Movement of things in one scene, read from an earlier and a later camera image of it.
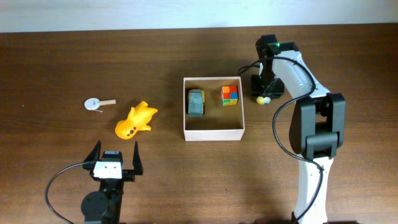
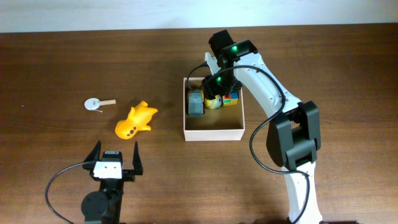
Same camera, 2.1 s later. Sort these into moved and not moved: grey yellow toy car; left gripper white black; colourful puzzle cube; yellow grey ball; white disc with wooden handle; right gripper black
Moved: right gripper black; yellow grey ball
Not moved: left gripper white black; white disc with wooden handle; colourful puzzle cube; grey yellow toy car
